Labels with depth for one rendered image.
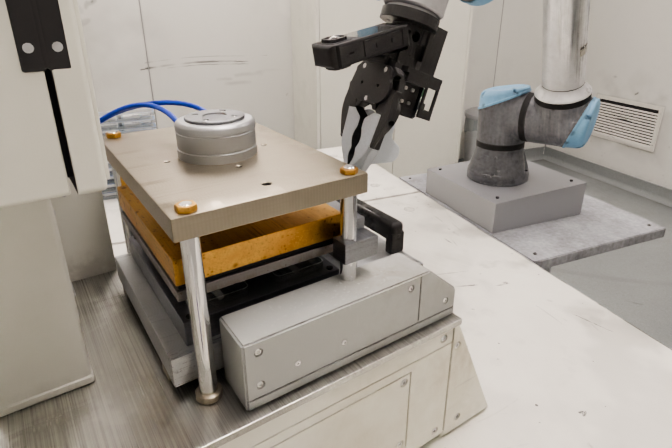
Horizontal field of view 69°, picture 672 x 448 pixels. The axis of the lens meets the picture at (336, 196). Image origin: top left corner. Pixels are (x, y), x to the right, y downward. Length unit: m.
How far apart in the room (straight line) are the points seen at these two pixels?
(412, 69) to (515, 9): 3.38
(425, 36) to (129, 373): 0.49
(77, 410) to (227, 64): 2.63
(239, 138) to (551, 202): 0.94
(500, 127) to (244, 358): 0.94
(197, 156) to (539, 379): 0.57
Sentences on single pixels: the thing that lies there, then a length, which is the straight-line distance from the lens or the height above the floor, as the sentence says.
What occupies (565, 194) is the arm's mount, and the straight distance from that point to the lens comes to 1.31.
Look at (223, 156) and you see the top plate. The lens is 0.48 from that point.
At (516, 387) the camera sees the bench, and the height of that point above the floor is 0.75.
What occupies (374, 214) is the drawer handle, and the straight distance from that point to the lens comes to 0.61.
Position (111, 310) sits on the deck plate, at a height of 0.93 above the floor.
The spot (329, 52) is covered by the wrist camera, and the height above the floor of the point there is 1.20.
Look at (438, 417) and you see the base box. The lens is 0.65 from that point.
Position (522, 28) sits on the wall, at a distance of 4.02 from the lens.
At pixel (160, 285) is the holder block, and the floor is 0.99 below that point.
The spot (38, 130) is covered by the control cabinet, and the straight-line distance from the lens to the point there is 0.31.
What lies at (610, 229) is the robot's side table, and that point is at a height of 0.75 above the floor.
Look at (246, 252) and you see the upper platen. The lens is 0.45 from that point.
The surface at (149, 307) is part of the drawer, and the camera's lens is 0.54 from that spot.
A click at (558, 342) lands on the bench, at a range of 0.88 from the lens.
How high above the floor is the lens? 1.26
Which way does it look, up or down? 22 degrees down
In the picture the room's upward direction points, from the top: straight up
